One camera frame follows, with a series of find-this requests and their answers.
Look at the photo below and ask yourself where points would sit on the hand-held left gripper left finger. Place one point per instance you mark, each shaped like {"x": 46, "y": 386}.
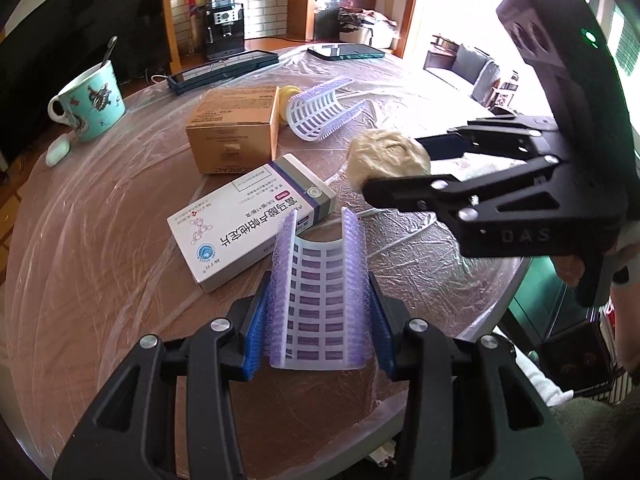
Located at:
{"x": 252, "y": 340}

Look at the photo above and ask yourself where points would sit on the white medicine box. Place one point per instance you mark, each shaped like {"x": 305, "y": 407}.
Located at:
{"x": 235, "y": 230}

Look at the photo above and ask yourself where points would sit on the grey cushioned wooden armchair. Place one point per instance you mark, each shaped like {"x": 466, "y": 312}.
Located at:
{"x": 475, "y": 70}

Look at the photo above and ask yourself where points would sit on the purple mesh hair roller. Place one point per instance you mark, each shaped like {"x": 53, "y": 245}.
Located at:
{"x": 315, "y": 310}

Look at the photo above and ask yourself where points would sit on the smartphone with lit screen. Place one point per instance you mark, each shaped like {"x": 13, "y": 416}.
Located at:
{"x": 345, "y": 51}

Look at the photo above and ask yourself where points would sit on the person's right hand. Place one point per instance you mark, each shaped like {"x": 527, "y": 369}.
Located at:
{"x": 567, "y": 267}

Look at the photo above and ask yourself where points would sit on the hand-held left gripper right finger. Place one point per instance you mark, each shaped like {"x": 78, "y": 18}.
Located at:
{"x": 382, "y": 330}

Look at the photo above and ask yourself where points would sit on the beige tissue ball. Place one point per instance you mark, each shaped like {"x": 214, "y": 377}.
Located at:
{"x": 385, "y": 155}

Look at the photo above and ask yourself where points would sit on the turquoise butterfly mug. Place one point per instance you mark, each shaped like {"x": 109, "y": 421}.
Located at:
{"x": 92, "y": 105}

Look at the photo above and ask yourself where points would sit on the black coffee machine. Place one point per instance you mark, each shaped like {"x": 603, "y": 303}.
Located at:
{"x": 222, "y": 30}

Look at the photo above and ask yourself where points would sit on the white box with clothes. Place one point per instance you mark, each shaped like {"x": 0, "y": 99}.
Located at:
{"x": 367, "y": 27}

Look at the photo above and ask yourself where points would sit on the brown cardboard box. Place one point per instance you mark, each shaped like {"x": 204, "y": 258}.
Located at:
{"x": 230, "y": 125}

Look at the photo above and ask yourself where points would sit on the black flat television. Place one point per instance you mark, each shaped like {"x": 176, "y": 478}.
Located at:
{"x": 75, "y": 20}

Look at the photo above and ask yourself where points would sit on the yellow plastic cup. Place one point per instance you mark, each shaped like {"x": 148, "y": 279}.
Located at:
{"x": 287, "y": 105}

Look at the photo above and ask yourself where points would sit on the person's right forearm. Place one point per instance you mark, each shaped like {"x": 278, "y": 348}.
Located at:
{"x": 631, "y": 340}

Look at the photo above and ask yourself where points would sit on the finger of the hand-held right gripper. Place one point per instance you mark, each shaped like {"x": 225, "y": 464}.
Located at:
{"x": 445, "y": 147}
{"x": 400, "y": 192}

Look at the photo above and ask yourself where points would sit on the white earbuds case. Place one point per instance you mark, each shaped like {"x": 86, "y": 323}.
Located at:
{"x": 57, "y": 151}

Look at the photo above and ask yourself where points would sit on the red box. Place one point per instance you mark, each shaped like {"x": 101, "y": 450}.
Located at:
{"x": 196, "y": 1}

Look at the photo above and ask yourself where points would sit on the metal spoon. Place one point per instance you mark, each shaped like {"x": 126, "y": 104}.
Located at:
{"x": 107, "y": 50}

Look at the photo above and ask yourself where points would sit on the white hair roller yellow end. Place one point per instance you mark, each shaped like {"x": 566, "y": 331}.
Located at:
{"x": 320, "y": 110}

